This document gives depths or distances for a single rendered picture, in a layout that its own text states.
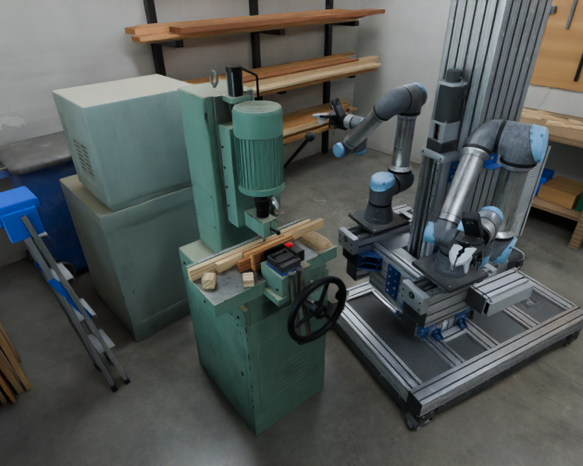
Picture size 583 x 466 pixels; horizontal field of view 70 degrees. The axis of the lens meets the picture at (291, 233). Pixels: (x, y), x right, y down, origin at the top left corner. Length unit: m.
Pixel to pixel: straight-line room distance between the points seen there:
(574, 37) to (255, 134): 3.30
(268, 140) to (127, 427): 1.60
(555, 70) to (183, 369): 3.73
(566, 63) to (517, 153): 2.79
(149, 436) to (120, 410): 0.24
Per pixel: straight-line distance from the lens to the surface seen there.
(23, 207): 1.92
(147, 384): 2.53
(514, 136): 1.57
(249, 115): 1.42
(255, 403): 2.04
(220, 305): 1.52
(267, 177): 1.50
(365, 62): 4.83
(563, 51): 4.33
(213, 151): 1.66
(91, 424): 2.48
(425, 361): 2.31
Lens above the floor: 1.89
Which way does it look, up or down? 32 degrees down
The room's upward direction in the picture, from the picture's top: 1 degrees counter-clockwise
